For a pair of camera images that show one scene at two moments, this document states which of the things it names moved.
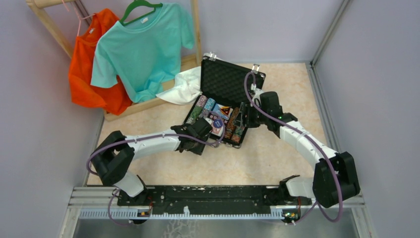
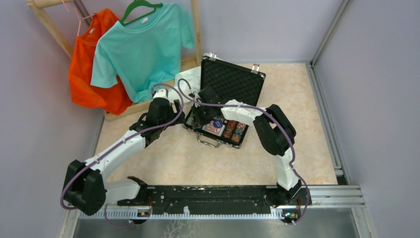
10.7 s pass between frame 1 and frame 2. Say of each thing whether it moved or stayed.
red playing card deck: stayed
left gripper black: moved
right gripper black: moved
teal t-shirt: stayed
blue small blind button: stayed
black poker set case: stayed
